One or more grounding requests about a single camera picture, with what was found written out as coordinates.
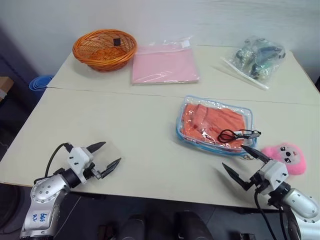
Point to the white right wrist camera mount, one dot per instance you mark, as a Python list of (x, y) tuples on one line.
[(273, 173)]

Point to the clear bag with pink sheets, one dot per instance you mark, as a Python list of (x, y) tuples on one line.
[(165, 65)]

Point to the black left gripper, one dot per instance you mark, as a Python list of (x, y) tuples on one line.
[(89, 171)]

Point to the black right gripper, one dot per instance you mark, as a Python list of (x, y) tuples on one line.
[(256, 183)]

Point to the brown cardboard box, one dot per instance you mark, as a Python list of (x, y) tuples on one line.
[(5, 86)]

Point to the blue stacked plastic bowls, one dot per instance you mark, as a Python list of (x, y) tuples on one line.
[(40, 83)]

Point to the clear bag with dark items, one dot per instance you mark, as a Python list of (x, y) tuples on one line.
[(260, 60)]

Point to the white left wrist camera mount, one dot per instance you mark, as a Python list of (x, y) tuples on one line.
[(78, 160)]

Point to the clear pouch with orange cloth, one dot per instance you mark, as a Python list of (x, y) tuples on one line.
[(245, 115)]

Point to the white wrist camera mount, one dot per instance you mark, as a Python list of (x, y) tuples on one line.
[(78, 160), (273, 173)]

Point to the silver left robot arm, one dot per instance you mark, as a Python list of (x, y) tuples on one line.
[(42, 191)]

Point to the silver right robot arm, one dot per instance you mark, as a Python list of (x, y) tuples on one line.
[(301, 203)]

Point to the small black square block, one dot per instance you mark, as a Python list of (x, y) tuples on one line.
[(117, 42)]

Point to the orange cloth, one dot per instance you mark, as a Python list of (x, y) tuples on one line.
[(210, 120)]

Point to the orange wicker basket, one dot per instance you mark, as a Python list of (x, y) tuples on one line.
[(100, 58)]

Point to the pink plush toy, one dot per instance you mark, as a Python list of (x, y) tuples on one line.
[(296, 160)]

